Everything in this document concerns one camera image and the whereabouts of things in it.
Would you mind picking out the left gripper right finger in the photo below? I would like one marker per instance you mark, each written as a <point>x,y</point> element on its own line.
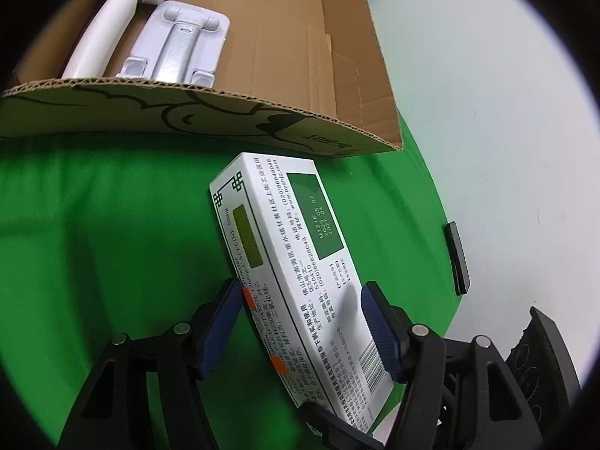
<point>459,395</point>

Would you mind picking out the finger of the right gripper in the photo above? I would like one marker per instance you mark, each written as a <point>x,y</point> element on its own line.
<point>335,433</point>

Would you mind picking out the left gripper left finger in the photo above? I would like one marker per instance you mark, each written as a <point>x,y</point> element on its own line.
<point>112,409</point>

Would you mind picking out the white green medicine box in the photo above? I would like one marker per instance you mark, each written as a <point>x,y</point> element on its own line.
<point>300,284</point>

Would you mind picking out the white folding phone stand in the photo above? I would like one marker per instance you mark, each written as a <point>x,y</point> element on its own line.
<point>180,43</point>

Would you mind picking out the white handheld lint remover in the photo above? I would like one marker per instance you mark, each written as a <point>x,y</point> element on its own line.
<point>97,44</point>

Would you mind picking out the black flat bar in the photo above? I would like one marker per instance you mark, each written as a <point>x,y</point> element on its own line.
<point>458,260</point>

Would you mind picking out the green table cloth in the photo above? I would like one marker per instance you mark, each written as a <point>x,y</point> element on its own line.
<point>107,232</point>

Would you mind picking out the large open cardboard box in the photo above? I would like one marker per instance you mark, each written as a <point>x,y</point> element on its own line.
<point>306,75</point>

